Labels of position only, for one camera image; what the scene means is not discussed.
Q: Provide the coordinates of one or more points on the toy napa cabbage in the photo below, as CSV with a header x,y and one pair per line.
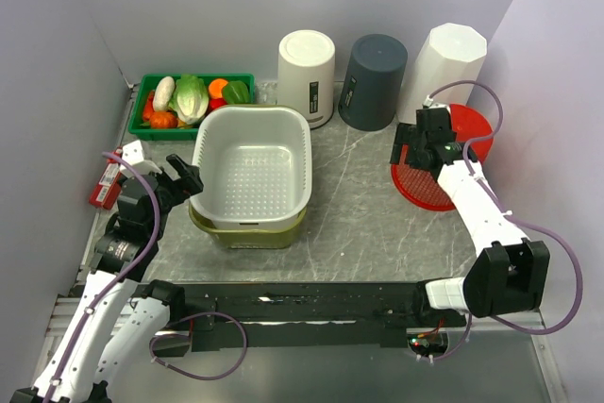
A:
x,y
190,99

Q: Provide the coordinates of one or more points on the orange toy pumpkin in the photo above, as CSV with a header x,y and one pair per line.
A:
x,y
163,120

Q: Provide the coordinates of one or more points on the large white faceted container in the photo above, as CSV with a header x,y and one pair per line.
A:
x,y
450,53

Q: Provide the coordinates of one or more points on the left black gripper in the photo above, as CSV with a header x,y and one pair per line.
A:
x,y
191,184

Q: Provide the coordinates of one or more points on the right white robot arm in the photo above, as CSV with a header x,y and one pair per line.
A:
x,y
510,269

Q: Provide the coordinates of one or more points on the red toy tomato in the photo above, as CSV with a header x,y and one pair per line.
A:
x,y
216,103

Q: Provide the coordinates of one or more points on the dark grey round bucket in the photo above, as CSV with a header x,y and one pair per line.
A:
x,y
372,82

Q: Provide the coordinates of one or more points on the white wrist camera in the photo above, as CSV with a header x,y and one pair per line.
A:
x,y
431,103
137,155

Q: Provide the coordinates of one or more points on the red mesh basket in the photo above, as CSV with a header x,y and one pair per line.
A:
x,y
418,186

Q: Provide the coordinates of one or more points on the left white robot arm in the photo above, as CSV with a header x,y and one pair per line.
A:
x,y
93,349

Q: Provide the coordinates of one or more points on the red rectangular box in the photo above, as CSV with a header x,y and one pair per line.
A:
x,y
107,188

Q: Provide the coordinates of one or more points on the white toy radish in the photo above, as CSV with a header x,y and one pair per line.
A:
x,y
163,94

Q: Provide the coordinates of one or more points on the white round bucket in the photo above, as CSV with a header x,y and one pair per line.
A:
x,y
305,75

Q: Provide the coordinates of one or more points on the white perforated rectangular basket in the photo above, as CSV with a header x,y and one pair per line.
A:
x,y
250,176

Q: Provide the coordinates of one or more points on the green plastic tray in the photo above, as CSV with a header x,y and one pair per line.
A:
x,y
136,123

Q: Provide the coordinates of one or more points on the red toy chili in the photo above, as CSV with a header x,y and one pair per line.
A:
x,y
148,108

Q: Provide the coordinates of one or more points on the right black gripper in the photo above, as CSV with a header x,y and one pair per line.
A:
x,y
406,134

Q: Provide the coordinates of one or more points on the olive green rectangular basket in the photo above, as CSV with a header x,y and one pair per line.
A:
x,y
250,235

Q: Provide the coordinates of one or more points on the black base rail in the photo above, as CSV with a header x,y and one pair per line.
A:
x,y
212,316

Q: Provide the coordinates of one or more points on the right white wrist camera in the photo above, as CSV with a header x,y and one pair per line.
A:
x,y
431,103

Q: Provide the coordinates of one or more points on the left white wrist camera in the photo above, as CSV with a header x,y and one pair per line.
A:
x,y
137,155

